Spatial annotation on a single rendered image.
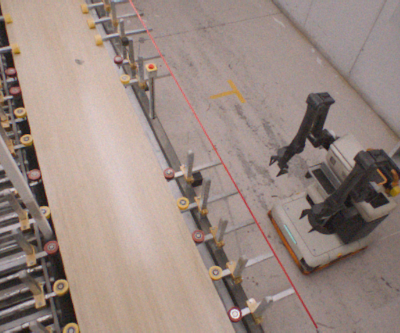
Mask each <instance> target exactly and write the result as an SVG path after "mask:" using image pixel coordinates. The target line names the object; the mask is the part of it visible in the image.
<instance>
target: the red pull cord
mask: <svg viewBox="0 0 400 333"><path fill-rule="evenodd" d="M129 1H130V2H131V0H129ZM131 5H132V6H133V9H134V11H135V12H136V14H137V16H139V14H138V13H137V11H136V10H135V8H134V5H133V4H132V2H131ZM139 18H140V20H141V21H142V19H141V17H140V16H139ZM142 23H143V25H144V27H145V29H146V31H147V33H148V34H149V32H148V30H147V28H146V26H145V24H144V22H143V21H142ZM149 36H150V38H151V40H152V41H153V44H154V46H155V47H156V49H157V50H158V51H159V53H160V55H161V57H162V58H163V55H162V54H161V52H160V50H159V49H158V47H157V46H156V45H155V42H154V40H153V39H152V37H151V35H150V34H149ZM163 60H164V63H165V64H166V66H167V68H168V70H169V72H170V73H171V75H172V77H173V78H174V81H176V83H177V85H178V87H179V88H180V90H181V92H182V93H183V90H182V89H181V87H180V85H179V84H178V82H177V80H176V78H175V77H174V75H173V73H172V72H171V70H170V69H169V67H168V65H167V63H166V61H165V59H164V58H163ZM183 95H184V98H185V100H186V101H187V103H188V105H189V107H190V108H191V110H192V112H193V113H194V115H195V117H196V118H197V120H198V122H199V124H200V125H201V127H202V129H203V131H204V133H205V135H206V137H207V138H208V140H209V142H210V143H211V144H212V146H213V148H214V150H215V152H216V154H217V155H218V157H219V159H220V160H221V162H222V165H223V166H224V168H225V170H226V172H227V173H228V174H229V176H230V177H231V180H232V182H233V184H234V185H235V187H236V189H237V191H238V192H239V194H240V196H241V197H242V200H243V202H244V204H246V206H247V207H248V209H249V211H250V213H251V215H252V217H253V219H254V221H255V222H256V224H257V226H258V227H259V229H260V231H261V233H262V235H263V236H264V238H265V239H266V241H267V243H268V244H269V247H270V248H271V250H272V252H273V254H274V256H275V258H276V259H277V261H278V263H279V264H280V266H281V268H282V269H283V271H284V273H285V274H286V276H287V278H288V280H289V281H290V284H291V285H292V287H293V289H294V291H295V293H296V295H297V296H298V298H299V300H300V301H301V302H302V304H303V306H304V307H305V309H306V311H307V313H308V315H309V317H310V319H311V321H312V322H313V324H314V326H315V327H316V329H317V328H318V326H317V325H316V323H315V321H314V320H313V318H312V316H311V315H310V312H309V311H308V308H307V306H306V305H305V303H304V301H303V300H302V298H301V297H300V296H299V294H298V292H297V290H296V288H295V286H294V285H293V283H292V281H291V279H290V277H289V276H288V274H287V272H286V271H285V268H284V266H283V265H282V263H281V262H280V261H279V259H278V257H277V256H276V253H275V251H274V249H273V248H272V246H271V244H270V243H269V241H268V239H267V237H266V236H265V233H264V232H263V231H262V229H261V227H260V226H259V224H258V222H257V220H256V218H255V217H254V215H253V212H252V211H251V209H250V207H249V206H248V204H247V202H246V201H245V200H244V197H243V196H242V194H241V192H240V190H239V189H238V187H237V185H236V184H235V182H234V179H233V178H232V176H231V174H230V173H229V171H228V170H227V168H226V167H225V165H224V163H223V161H222V159H221V158H220V156H219V153H218V152H217V150H216V148H215V146H214V144H213V143H212V141H211V139H210V138H209V137H208V135H207V133H206V132H205V129H204V128H203V126H202V124H201V122H200V120H199V119H198V117H197V115H196V114H195V111H194V109H192V107H191V105H190V104H189V102H188V100H187V99H186V97H185V94H184V93H183Z"/></svg>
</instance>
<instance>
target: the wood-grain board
mask: <svg viewBox="0 0 400 333"><path fill-rule="evenodd" d="M0 3H1V8H2V11H3V14H5V13H10V15H11V17H12V23H9V24H7V23H6V21H5V23H6V29H7V32H8V38H9V41H10V46H11V44H15V43H18V46H19V50H20V53H13V51H12V55H13V59H14V62H15V67H16V70H17V76H18V80H19V85H20V88H21V91H22V97H23V100H24V106H25V109H26V112H27V115H28V120H29V123H30V127H31V133H32V136H33V141H34V144H35V150H36V153H37V159H38V162H39V166H40V171H41V174H42V179H43V184H44V189H45V192H46V195H47V198H48V202H49V207H50V210H51V215H52V219H53V224H54V228H55V231H56V237H57V240H58V245H59V249H60V254H61V257H62V261H63V264H64V267H65V272H66V276H67V281H68V284H69V290H70V293H71V297H72V302H73V305H74V310H75V314H76V320H77V323H78V325H79V328H80V331H81V333H235V330H234V328H233V325H232V323H231V320H230V318H229V317H228V316H227V314H226V311H225V309H224V306H223V304H222V302H221V300H220V298H219V295H218V293H217V291H216V289H215V285H214V284H213V281H212V279H211V277H210V276H209V274H208V272H207V270H206V267H205V265H204V263H203V260H202V258H201V256H200V254H199V251H198V249H197V246H196V244H195V242H194V240H193V238H192V237H191V235H190V232H189V230H188V227H187V226H186V224H185V221H184V219H183V217H182V214H181V211H180V209H179V208H178V205H177V203H176V202H175V200H174V197H173V195H172V193H171V191H170V189H169V186H168V184H167V182H166V179H165V177H164V175H163V172H162V170H161V168H160V166H159V163H158V162H157V160H156V158H155V155H154V154H153V151H152V150H151V146H150V144H149V142H148V140H147V137H146V135H145V133H144V130H143V128H142V126H141V124H140V122H139V121H138V118H137V117H136V114H135V111H134V109H133V107H132V105H131V102H130V101H129V99H128V95H127V93H126V91H125V89H124V86H123V85H122V84H121V81H120V79H119V76H118V75H117V72H116V70H115V68H114V66H113V63H112V61H111V59H110V56H109V54H108V52H107V50H106V47H105V45H104V43H102V44H100V45H96V44H95V41H94V35H99V32H98V30H97V28H96V27H95V28H91V29H89V27H88V22H87V19H91V18H92V17H91V14H90V12H89V11H88V12H87V13H82V12H81V8H80V4H81V3H85V1H84V0H0ZM75 59H80V60H83V61H85V63H82V65H78V64H77V63H75Z"/></svg>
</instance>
